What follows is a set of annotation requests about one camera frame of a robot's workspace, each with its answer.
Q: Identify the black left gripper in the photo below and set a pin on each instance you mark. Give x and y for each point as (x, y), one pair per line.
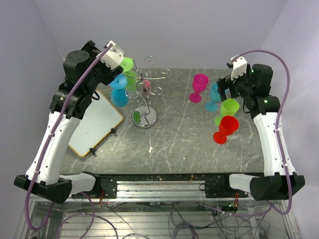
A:
(109, 74)

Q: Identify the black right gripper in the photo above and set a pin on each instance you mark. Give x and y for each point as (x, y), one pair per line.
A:
(222, 85)

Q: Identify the light green wine glass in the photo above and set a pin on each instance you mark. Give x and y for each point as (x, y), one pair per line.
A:
(127, 64)

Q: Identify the blue plastic wine glass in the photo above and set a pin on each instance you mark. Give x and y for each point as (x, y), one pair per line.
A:
(118, 93)

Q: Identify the red plastic wine glass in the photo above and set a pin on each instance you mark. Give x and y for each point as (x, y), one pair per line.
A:
(227, 127)

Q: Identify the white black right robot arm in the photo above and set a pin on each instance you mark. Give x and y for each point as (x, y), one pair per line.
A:
(253, 84)

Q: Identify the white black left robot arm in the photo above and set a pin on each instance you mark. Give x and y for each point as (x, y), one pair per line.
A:
(84, 70)

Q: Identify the green plastic wine glass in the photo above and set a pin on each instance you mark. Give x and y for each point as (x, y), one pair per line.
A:
(229, 107)

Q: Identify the teal plastic wine glass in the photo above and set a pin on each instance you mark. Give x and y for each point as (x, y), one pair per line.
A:
(214, 95)

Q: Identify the pink plastic wine glass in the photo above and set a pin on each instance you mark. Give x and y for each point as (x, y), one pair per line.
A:
(199, 84)

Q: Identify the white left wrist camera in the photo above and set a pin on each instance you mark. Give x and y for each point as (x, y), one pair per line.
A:
(113, 57)

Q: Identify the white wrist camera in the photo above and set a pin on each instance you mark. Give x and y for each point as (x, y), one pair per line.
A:
(113, 57)
(238, 64)

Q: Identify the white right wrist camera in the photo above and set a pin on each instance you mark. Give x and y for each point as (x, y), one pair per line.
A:
(238, 64)

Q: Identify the white board yellow frame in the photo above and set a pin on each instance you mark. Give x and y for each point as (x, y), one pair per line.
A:
(100, 119)

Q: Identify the aluminium rail frame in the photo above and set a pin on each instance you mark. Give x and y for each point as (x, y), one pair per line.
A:
(172, 206)

